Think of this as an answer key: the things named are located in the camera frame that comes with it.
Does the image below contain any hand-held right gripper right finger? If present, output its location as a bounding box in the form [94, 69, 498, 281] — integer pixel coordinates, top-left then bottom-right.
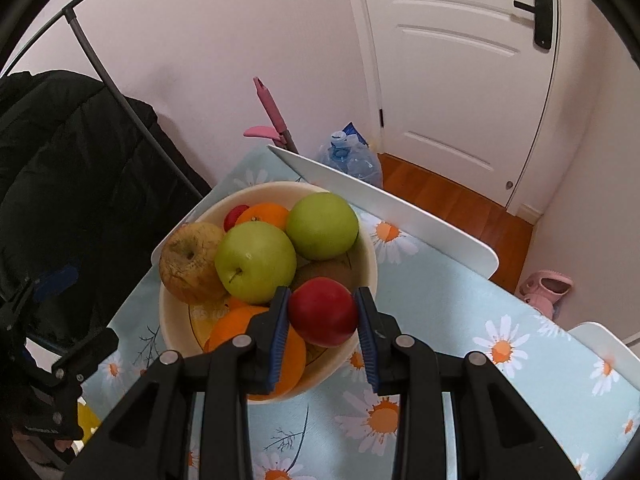
[353, 285, 584, 480]

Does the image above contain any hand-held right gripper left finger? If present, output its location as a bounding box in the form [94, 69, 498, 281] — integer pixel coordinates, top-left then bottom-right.
[62, 286, 293, 480]

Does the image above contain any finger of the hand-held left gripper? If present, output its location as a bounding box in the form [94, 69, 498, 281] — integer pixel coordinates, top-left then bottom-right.
[0, 265, 81, 332]
[51, 327, 120, 387]

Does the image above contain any cream bowl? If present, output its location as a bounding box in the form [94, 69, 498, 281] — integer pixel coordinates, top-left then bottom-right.
[159, 181, 378, 403]

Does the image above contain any large oval orange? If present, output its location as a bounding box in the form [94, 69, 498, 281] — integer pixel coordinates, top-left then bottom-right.
[204, 306, 307, 401]

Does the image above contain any red plum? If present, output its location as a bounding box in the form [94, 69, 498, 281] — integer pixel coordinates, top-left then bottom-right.
[223, 204, 251, 233]
[287, 276, 360, 348]

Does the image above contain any green apple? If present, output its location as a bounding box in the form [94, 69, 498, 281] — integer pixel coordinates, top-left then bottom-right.
[286, 192, 360, 261]
[215, 221, 298, 305]

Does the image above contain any large wrinkled yellow apple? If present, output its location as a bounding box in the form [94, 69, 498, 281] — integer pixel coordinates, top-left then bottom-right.
[159, 222, 228, 306]

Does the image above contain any round orange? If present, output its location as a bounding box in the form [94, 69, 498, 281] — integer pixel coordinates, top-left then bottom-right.
[235, 202, 291, 233]

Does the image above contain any yellow plastic object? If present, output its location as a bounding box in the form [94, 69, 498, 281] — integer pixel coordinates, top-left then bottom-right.
[77, 402, 103, 444]

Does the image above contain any brown kiwi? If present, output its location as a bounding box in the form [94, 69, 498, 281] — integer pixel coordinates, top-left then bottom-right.
[292, 257, 358, 293]

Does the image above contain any daisy print tablecloth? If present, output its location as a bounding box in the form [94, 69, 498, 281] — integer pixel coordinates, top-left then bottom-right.
[80, 147, 640, 480]

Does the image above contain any black jacket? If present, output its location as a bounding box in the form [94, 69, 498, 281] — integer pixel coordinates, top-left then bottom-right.
[0, 70, 213, 356]

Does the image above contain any white chair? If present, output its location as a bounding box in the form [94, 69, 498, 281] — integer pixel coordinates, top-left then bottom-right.
[266, 145, 499, 278]
[567, 321, 640, 387]

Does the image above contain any clear water bottle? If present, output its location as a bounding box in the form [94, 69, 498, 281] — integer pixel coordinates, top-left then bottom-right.
[320, 131, 383, 188]

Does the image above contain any grey clothes rack pole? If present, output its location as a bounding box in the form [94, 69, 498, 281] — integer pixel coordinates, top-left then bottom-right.
[65, 0, 202, 197]

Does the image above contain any blue plastic bag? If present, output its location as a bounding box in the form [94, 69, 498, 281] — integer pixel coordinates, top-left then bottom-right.
[342, 121, 371, 147]

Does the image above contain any white panelled door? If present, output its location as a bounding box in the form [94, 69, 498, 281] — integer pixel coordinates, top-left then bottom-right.
[350, 0, 561, 216]

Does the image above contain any pink mop handle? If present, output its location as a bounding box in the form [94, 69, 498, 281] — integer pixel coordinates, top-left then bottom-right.
[243, 76, 300, 155]

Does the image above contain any black door handle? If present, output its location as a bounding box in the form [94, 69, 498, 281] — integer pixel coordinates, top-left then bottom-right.
[513, 0, 554, 51]

